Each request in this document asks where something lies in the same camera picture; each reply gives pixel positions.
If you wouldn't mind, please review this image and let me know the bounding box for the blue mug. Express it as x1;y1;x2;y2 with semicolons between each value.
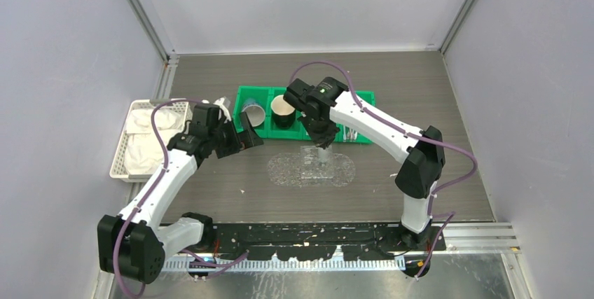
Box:
241;98;266;127

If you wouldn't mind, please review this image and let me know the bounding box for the dark green mug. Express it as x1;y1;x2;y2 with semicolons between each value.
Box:
270;95;296;130

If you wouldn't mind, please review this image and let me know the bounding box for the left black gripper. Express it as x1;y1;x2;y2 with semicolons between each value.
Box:
209;112;262;159

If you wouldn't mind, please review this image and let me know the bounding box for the purple cable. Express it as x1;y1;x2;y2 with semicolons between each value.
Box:
113;98;249;299
288;60;479;279

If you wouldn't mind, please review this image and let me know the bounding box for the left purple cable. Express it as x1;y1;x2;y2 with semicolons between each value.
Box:
113;98;249;299

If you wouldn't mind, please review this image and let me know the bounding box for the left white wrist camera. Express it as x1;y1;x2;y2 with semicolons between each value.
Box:
213;97;233;123

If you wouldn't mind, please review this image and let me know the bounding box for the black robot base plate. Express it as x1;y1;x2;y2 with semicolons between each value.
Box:
188;222;446;261

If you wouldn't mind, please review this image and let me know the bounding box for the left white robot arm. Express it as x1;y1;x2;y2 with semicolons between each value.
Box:
97;102;263;284

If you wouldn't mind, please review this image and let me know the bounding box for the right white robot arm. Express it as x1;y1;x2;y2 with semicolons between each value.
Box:
283;77;445;251

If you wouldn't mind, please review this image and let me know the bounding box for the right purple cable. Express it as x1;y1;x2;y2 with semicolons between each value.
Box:
288;60;479;279

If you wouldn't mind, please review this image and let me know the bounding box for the white cloth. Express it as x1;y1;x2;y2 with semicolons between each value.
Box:
124;109;184;175

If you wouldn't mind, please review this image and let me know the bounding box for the pale blue toothbrush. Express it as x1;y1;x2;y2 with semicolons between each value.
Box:
343;125;359;142

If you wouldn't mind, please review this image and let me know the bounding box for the clear plastic bag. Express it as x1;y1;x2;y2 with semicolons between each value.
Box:
299;146;336;181

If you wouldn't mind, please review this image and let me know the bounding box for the green compartment bin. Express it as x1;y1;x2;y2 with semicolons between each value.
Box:
233;85;375;144

